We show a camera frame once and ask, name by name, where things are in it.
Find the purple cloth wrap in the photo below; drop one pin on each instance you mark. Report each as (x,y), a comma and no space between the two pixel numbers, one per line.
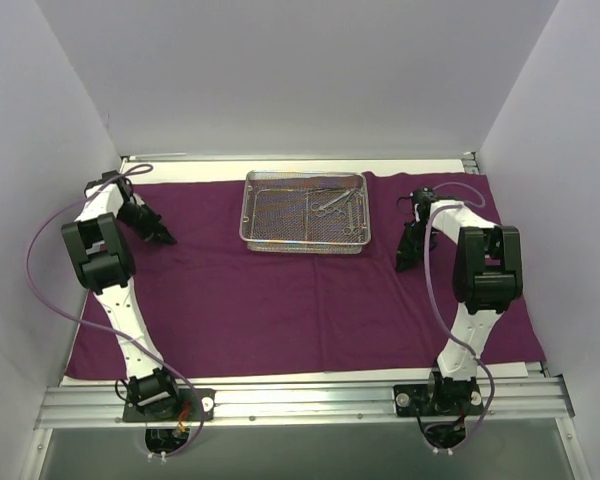
(214,308)

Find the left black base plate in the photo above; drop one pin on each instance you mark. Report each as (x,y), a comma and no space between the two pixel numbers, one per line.
(186,406)

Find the silver surgical forceps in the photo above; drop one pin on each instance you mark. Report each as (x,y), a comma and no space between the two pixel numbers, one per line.
(336,207)

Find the back aluminium rail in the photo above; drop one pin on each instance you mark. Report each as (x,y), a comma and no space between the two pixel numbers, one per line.
(182,156)

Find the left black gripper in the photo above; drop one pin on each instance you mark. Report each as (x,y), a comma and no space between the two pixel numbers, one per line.
(153,226)

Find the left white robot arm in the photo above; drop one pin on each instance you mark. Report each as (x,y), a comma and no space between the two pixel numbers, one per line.
(104,265)

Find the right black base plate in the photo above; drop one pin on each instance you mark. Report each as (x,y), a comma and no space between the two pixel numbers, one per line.
(437,400)

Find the front aluminium rail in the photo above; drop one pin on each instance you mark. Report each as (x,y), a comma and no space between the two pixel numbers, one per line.
(292,404)

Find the silver surgical scissors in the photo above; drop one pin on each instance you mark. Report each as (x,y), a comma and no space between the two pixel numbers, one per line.
(319,209)

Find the metal mesh instrument tray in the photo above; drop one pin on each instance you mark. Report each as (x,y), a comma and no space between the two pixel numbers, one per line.
(276,216)

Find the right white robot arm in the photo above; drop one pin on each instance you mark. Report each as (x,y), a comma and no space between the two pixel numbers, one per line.
(486,278)

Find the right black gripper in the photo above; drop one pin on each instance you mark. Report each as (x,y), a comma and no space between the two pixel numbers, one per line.
(413,241)

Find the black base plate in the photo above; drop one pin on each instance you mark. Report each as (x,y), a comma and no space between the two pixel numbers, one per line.
(437,400)
(186,406)

